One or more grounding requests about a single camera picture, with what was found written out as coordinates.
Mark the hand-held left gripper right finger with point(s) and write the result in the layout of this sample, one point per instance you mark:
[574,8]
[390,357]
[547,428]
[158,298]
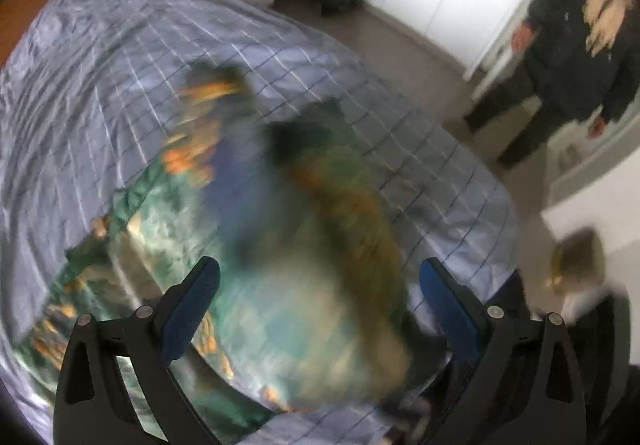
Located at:
[447,310]

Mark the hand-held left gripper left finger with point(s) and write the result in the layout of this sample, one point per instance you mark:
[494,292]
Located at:
[192,305]

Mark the green printed padded jacket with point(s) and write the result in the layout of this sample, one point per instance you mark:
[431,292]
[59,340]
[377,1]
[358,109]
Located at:
[310,245]

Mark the tan fuzzy object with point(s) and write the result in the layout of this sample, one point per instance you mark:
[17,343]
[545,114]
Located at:
[577,260]

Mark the bed with blue checked cover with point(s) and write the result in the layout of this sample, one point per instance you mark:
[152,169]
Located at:
[100,75]

